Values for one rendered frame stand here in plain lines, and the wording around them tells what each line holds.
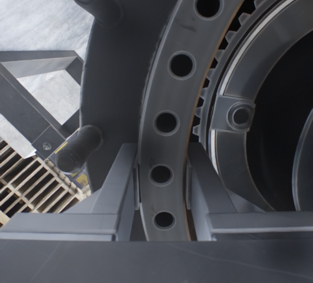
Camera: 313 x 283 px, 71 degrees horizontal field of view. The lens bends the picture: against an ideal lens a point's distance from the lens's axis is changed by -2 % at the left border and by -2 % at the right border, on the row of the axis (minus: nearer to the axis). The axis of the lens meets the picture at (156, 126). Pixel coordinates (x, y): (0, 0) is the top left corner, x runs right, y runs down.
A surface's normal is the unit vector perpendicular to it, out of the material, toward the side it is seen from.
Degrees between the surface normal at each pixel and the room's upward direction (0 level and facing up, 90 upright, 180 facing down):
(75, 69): 90
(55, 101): 90
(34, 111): 90
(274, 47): 90
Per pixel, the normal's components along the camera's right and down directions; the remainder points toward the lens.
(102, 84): -0.02, 0.26
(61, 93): 0.32, -0.04
